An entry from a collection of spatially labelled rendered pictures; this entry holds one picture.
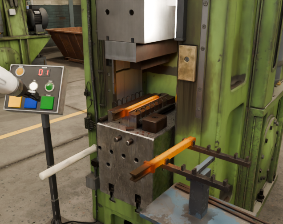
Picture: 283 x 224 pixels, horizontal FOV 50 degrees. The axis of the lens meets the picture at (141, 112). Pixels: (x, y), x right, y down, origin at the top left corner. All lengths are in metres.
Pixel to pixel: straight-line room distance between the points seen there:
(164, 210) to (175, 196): 0.12
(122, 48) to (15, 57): 4.85
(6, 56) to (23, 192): 3.75
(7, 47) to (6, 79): 4.88
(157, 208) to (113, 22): 0.91
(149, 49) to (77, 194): 1.57
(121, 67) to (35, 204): 1.42
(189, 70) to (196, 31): 0.19
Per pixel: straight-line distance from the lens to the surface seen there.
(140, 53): 1.56
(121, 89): 1.90
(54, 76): 1.86
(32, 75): 1.93
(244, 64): 1.84
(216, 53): 1.49
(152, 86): 2.09
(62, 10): 10.91
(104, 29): 1.64
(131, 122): 1.64
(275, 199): 2.89
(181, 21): 1.50
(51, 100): 1.83
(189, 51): 1.51
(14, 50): 6.33
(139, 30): 1.50
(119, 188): 1.82
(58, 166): 1.91
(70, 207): 2.63
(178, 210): 1.39
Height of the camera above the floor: 1.55
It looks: 20 degrees down
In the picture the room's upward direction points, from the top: straight up
